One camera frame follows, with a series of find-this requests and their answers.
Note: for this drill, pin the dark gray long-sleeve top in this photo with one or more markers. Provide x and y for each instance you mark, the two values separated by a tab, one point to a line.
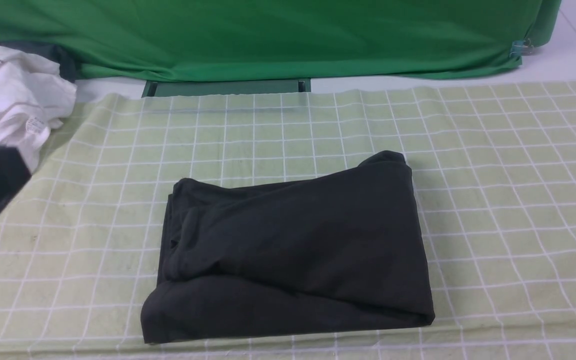
338	253

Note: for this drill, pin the light green checked tablecloth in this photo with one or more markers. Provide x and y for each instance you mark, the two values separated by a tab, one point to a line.
494	172

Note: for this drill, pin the green backdrop cloth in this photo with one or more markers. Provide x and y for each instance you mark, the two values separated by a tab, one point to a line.
242	40

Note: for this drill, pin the teal binder clip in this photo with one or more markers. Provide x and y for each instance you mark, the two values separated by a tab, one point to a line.
520	48

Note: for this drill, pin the dark gray garment behind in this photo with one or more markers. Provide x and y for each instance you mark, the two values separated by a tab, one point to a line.
68	66

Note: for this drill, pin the crumpled white garment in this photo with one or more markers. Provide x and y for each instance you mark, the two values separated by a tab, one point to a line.
34	98

